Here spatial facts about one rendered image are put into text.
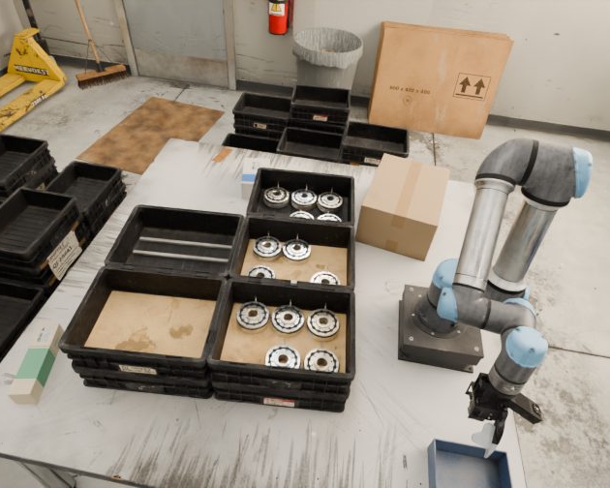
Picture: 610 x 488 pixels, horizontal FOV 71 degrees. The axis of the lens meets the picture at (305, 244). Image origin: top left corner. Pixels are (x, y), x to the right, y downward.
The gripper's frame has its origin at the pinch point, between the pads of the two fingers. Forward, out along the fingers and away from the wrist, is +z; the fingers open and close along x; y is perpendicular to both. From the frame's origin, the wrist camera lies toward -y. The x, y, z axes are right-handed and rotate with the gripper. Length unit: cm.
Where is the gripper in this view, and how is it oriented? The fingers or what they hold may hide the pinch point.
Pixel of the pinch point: (483, 430)
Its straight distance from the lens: 129.2
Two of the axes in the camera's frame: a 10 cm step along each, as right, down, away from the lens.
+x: -2.0, 5.8, -7.9
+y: -9.8, -1.9, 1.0
